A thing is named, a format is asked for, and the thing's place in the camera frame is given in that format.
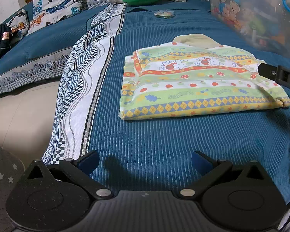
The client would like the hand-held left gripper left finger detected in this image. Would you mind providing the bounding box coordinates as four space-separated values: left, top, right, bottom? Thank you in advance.
21 150 112 200

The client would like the large butterfly print pillow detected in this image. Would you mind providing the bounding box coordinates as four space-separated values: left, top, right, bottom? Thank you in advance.
26 0 85 36

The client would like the clear bear print storage box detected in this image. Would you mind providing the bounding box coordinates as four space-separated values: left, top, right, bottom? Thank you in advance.
209 0 290 58

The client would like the blue quilt with grey border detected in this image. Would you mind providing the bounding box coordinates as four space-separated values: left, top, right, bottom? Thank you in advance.
0 0 112 98

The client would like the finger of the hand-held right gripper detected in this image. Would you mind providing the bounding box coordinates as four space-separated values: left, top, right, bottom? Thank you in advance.
258 63 279 82

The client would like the patterned baby garment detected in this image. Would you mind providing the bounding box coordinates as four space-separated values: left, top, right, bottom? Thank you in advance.
118 34 290 121

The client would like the blue striped bedspread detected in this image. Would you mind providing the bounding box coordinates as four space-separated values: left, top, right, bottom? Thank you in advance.
42 0 290 223

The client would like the small clear plastic packet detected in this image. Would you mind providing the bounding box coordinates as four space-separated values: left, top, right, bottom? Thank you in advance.
153 10 176 19

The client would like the small butterfly print pillow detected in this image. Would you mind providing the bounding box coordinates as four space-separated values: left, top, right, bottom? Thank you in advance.
5 9 29 45

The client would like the grey star print mat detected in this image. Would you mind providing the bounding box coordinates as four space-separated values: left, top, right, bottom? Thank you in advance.
0 141 25 232

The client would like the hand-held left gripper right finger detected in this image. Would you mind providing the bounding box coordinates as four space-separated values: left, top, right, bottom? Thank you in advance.
177 150 271 200

